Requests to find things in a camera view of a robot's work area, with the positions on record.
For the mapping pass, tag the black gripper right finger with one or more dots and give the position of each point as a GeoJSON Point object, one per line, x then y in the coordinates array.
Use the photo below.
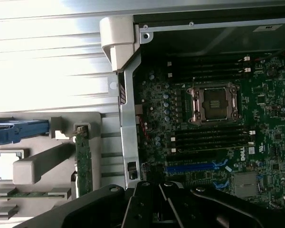
{"type": "Point", "coordinates": [180, 206]}

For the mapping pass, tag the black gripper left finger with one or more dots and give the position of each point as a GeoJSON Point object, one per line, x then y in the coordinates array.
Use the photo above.
{"type": "Point", "coordinates": [137, 209]}

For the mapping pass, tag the blue expansion slot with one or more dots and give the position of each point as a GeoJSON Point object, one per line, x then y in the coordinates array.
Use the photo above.
{"type": "Point", "coordinates": [190, 169]}

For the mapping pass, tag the black plastic case clip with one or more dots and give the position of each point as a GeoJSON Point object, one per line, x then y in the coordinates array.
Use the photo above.
{"type": "Point", "coordinates": [132, 169]}

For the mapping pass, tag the black RAM slot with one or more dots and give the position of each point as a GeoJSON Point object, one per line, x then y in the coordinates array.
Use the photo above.
{"type": "Point", "coordinates": [209, 60]}
{"type": "Point", "coordinates": [211, 146]}
{"type": "Point", "coordinates": [211, 130]}
{"type": "Point", "coordinates": [211, 135]}
{"type": "Point", "coordinates": [211, 141]}
{"type": "Point", "coordinates": [209, 66]}
{"type": "Point", "coordinates": [209, 77]}
{"type": "Point", "coordinates": [209, 72]}

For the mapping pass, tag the silver chipset heatsink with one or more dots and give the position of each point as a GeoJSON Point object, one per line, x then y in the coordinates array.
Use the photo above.
{"type": "Point", "coordinates": [244, 185]}

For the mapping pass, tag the grey metal PC case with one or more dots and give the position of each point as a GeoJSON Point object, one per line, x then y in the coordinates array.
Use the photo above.
{"type": "Point", "coordinates": [129, 118]}

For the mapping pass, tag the grey plastic parts rack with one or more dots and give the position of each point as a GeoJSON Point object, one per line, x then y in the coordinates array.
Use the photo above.
{"type": "Point", "coordinates": [50, 154]}

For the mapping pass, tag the green Dell motherboard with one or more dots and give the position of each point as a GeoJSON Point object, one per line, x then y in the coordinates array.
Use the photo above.
{"type": "Point", "coordinates": [263, 142]}

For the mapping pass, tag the metal CPU socket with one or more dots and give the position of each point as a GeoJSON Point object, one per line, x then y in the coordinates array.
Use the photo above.
{"type": "Point", "coordinates": [213, 104]}

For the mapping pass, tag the green RAM stick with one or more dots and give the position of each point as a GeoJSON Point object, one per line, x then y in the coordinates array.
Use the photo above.
{"type": "Point", "coordinates": [31, 194]}

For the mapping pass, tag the thin metal locking lever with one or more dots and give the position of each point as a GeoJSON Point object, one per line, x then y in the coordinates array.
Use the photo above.
{"type": "Point", "coordinates": [193, 82]}

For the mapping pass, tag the silver CPU chip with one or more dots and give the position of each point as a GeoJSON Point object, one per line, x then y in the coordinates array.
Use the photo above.
{"type": "Point", "coordinates": [4, 166]}

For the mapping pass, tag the hard disk in blue carrier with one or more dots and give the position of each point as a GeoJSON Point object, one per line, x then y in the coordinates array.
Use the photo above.
{"type": "Point", "coordinates": [19, 135]}

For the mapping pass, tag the round coin cell battery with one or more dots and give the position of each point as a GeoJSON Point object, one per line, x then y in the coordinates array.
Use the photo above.
{"type": "Point", "coordinates": [272, 70]}

